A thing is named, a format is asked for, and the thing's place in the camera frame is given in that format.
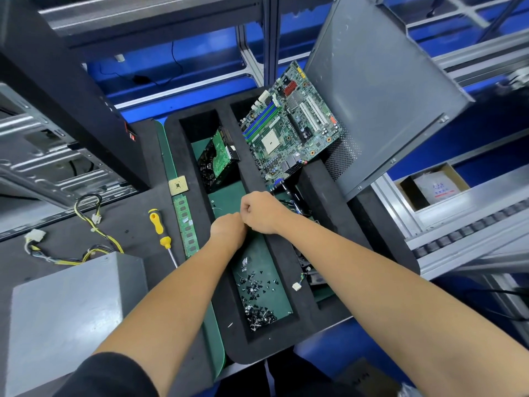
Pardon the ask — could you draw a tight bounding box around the person's right forearm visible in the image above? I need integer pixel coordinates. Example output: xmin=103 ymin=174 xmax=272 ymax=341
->
xmin=276 ymin=212 xmax=529 ymax=397

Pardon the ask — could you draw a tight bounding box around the green memory module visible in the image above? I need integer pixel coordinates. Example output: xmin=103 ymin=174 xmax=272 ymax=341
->
xmin=172 ymin=193 xmax=201 ymax=259

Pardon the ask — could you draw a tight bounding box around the green computer motherboard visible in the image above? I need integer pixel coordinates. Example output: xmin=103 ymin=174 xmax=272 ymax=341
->
xmin=240 ymin=61 xmax=347 ymax=191

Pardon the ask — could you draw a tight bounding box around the pile of black screws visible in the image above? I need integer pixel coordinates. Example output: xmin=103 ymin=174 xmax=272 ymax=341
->
xmin=236 ymin=257 xmax=278 ymax=332

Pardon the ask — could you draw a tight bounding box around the aluminium frame rack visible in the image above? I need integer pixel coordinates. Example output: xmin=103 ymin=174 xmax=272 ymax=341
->
xmin=39 ymin=0 xmax=529 ymax=112

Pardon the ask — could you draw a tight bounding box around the black computer case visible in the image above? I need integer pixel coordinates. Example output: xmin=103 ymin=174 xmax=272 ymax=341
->
xmin=0 ymin=0 xmax=150 ymax=241

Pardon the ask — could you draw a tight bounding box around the roller conveyor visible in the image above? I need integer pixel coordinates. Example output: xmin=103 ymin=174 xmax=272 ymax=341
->
xmin=372 ymin=165 xmax=529 ymax=281

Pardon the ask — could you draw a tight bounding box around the white plastic bag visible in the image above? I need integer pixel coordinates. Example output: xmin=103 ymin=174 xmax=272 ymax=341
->
xmin=414 ymin=169 xmax=459 ymax=205

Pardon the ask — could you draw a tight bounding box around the green table mat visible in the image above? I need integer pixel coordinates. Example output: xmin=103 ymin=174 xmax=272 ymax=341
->
xmin=154 ymin=119 xmax=298 ymax=380

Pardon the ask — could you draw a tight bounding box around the yellow black screwdriver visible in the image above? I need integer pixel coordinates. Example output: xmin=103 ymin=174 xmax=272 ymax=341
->
xmin=148 ymin=208 xmax=179 ymax=269

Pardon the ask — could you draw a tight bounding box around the person's right hand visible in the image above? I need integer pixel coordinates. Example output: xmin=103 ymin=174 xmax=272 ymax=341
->
xmin=240 ymin=191 xmax=299 ymax=235

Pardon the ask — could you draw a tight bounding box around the cardboard box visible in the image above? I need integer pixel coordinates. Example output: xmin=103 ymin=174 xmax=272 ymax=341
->
xmin=395 ymin=163 xmax=471 ymax=213

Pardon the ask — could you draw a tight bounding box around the black sleeve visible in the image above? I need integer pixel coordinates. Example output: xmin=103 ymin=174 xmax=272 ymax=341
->
xmin=53 ymin=352 xmax=160 ymax=397

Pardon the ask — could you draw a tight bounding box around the grey metal case panel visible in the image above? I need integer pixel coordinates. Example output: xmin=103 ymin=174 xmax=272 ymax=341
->
xmin=304 ymin=0 xmax=475 ymax=201

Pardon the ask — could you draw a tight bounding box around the black foam tray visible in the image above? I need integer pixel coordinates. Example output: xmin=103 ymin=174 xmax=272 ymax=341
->
xmin=164 ymin=87 xmax=420 ymax=365

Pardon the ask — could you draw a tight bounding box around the yellow black cable bundle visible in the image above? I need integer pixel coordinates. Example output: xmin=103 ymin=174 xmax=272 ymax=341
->
xmin=24 ymin=194 xmax=125 ymax=267

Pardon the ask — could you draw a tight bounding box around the person's left hand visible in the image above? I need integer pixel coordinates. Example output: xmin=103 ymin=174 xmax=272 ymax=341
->
xmin=209 ymin=212 xmax=248 ymax=253

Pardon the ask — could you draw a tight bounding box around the person's left forearm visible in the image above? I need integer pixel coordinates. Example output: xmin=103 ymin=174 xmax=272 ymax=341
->
xmin=92 ymin=239 xmax=236 ymax=397

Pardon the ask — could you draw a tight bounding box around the hard disk drive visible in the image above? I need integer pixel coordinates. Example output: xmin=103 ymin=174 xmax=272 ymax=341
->
xmin=197 ymin=126 xmax=241 ymax=193

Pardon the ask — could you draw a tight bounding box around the grey power supply unit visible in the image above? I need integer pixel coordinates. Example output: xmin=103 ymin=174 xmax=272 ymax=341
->
xmin=6 ymin=252 xmax=149 ymax=397

